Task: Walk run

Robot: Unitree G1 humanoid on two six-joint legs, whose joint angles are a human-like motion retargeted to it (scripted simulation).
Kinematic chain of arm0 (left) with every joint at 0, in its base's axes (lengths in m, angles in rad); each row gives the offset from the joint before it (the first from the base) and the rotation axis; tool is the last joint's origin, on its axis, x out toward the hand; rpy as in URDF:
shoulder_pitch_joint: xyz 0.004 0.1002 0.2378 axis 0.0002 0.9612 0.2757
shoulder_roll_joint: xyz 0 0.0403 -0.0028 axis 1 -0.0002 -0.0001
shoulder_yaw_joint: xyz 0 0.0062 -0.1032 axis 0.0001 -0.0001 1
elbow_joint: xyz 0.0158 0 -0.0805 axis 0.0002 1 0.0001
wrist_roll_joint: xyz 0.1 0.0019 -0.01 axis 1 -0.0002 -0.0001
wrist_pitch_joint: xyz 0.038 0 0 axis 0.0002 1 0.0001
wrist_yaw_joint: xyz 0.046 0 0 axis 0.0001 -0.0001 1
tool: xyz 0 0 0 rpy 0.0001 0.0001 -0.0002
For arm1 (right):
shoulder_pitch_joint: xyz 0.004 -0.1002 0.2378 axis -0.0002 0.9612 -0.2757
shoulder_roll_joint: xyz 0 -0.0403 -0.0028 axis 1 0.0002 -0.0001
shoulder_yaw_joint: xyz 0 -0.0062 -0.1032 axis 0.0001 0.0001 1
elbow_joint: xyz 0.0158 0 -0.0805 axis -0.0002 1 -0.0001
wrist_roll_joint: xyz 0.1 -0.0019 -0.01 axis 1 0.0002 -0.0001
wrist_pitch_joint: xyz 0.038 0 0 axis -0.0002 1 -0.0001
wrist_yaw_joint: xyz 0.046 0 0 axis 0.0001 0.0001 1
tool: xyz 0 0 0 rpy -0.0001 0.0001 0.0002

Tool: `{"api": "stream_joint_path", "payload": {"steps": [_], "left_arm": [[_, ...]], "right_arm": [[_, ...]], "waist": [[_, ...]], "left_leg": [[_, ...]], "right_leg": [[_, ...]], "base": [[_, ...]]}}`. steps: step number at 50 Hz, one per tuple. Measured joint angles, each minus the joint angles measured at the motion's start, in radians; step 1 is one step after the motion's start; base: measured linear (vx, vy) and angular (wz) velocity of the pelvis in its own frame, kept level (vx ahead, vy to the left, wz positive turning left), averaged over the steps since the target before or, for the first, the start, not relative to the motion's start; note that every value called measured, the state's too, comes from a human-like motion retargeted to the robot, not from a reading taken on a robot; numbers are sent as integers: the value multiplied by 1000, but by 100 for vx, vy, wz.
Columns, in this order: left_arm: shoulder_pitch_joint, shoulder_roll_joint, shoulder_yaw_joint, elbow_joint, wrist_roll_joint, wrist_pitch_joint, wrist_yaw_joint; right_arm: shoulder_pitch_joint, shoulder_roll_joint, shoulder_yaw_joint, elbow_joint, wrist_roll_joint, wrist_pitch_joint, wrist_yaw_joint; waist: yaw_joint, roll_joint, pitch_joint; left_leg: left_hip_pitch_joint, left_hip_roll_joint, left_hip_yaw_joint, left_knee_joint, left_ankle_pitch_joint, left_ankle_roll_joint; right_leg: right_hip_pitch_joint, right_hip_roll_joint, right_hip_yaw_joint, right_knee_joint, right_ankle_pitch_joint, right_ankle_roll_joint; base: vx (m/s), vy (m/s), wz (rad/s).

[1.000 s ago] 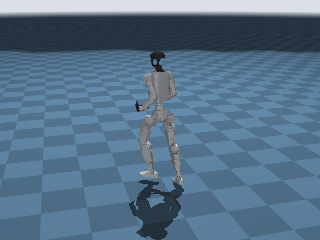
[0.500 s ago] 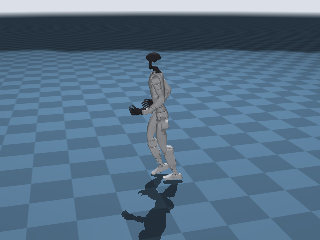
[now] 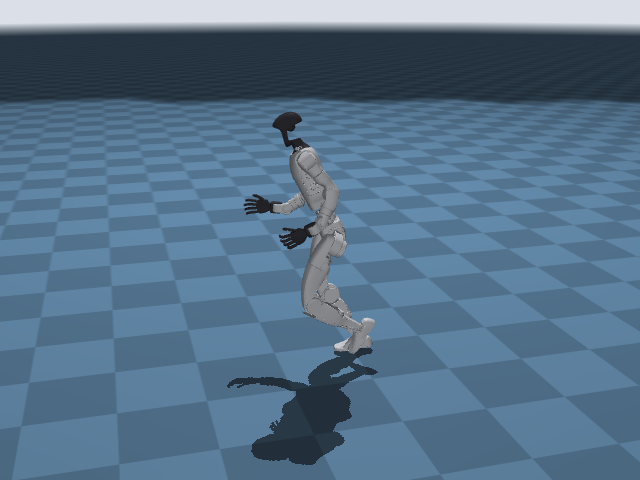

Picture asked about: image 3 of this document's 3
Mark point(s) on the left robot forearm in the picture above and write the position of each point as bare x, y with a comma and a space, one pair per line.
324, 215

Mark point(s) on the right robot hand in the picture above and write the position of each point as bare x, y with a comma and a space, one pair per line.
262, 205

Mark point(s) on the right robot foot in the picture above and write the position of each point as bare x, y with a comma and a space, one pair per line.
343, 346

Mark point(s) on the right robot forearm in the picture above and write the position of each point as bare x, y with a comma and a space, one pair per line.
292, 204

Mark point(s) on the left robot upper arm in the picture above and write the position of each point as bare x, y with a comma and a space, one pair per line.
309, 164

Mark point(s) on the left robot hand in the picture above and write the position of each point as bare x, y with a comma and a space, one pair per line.
298, 236

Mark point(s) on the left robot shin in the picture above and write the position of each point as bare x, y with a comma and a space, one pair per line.
328, 313

